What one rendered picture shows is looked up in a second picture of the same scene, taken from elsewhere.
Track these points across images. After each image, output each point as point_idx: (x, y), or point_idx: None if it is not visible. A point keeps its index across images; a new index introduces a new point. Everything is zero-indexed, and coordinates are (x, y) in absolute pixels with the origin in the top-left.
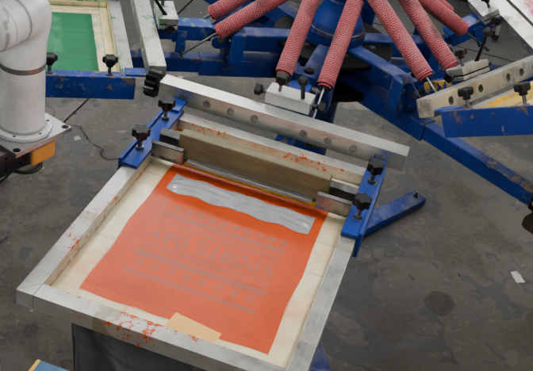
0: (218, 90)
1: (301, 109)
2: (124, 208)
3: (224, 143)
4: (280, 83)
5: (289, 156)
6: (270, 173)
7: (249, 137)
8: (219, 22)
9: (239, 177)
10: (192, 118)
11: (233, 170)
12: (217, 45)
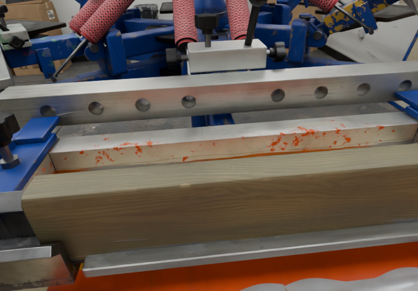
0: (108, 81)
1: (254, 62)
2: None
3: (176, 171)
4: (207, 30)
5: (281, 140)
6: (344, 201)
7: (196, 135)
8: (83, 25)
9: (256, 247)
10: (77, 141)
11: (229, 235)
12: (93, 56)
